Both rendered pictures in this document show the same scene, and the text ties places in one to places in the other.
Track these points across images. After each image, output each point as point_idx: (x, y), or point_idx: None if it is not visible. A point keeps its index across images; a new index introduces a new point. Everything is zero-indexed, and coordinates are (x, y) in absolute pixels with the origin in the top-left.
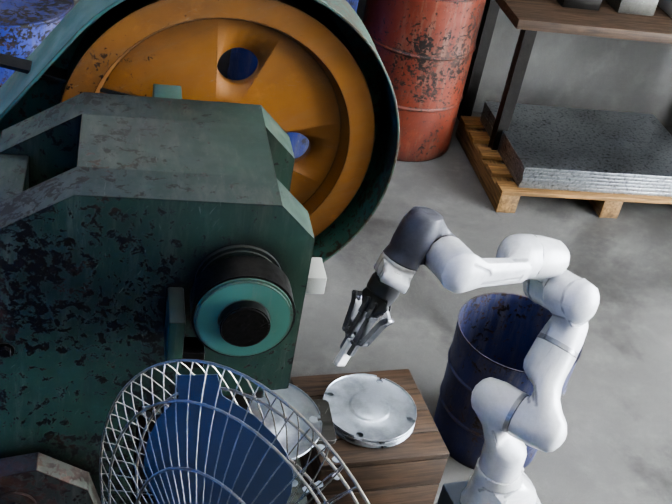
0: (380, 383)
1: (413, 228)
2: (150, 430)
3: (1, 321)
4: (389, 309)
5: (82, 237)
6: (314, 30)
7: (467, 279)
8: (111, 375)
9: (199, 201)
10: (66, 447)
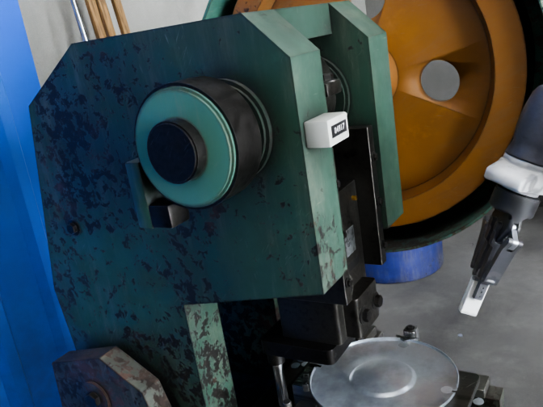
0: None
1: (533, 104)
2: (288, 378)
3: (64, 195)
4: (517, 228)
5: (89, 92)
6: None
7: None
8: (153, 262)
9: (163, 27)
10: (143, 348)
